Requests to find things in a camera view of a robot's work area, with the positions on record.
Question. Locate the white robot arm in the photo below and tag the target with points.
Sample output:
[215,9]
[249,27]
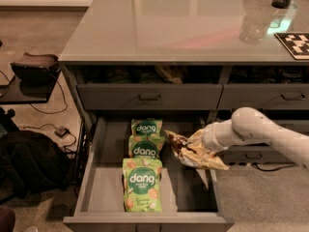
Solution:
[294,148]

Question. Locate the black power adapter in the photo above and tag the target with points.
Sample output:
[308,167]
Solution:
[61,131]

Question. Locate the black device on side table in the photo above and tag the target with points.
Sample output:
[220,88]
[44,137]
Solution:
[34,68]

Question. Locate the back green dang chip bag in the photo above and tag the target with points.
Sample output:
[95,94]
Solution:
[146,127]

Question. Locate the checkered marker board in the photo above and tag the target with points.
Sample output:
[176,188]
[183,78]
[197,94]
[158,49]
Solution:
[297,43]

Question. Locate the dark side table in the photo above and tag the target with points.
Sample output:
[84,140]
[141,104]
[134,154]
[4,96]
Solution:
[16,93]

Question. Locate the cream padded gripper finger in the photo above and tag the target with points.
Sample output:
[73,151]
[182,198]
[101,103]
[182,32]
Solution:
[195,140]

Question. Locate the green dang chip bag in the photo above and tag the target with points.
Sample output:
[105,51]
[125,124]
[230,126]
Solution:
[146,127]
[141,179]
[145,147]

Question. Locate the open grey middle drawer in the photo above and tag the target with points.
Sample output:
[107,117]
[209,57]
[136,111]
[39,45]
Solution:
[119,194]

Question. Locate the grey bottom right drawer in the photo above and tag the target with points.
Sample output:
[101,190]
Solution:
[259,154]

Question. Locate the grey top right drawer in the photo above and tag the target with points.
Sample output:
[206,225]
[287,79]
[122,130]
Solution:
[265,96]

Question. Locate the grey top left drawer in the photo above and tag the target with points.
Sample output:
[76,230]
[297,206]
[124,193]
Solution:
[132,96]

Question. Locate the front green dang chip bag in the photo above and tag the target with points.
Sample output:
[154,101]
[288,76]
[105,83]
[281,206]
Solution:
[141,179]

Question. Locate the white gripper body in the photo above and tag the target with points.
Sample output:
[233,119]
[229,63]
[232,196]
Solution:
[210,137]

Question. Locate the brown sea salt chip bag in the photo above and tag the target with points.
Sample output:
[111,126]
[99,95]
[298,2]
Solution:
[200,158]

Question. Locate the middle green dang chip bag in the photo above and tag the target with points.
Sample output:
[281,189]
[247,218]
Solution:
[145,147]

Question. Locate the grey cabinet frame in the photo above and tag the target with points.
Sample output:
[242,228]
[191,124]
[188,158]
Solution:
[182,42]

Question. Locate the black bag on floor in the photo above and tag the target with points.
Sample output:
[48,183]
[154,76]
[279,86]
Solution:
[33,162]

